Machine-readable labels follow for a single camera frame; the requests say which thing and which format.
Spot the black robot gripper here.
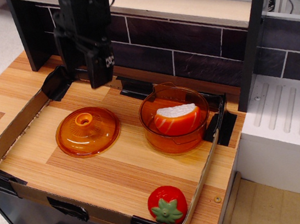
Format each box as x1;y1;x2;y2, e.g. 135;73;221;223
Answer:
53;0;115;89

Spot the salmon nigiri sushi toy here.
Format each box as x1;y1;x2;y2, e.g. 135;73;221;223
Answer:
154;103;201;136

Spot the amber glass pot lid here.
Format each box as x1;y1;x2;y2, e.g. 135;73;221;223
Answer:
55;107;121;158

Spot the light wooden shelf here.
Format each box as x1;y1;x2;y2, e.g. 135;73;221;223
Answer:
10;0;256;59

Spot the red toy tomato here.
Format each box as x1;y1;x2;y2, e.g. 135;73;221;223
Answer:
147;185;188;224

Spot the white grooved drainboard block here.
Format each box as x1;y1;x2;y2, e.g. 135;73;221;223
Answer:
237;75;300;193

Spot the black left shelf post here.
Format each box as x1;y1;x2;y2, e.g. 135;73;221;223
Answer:
7;0;58;71

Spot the dark grey vertical post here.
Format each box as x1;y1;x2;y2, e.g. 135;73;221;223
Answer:
238;0;267;112

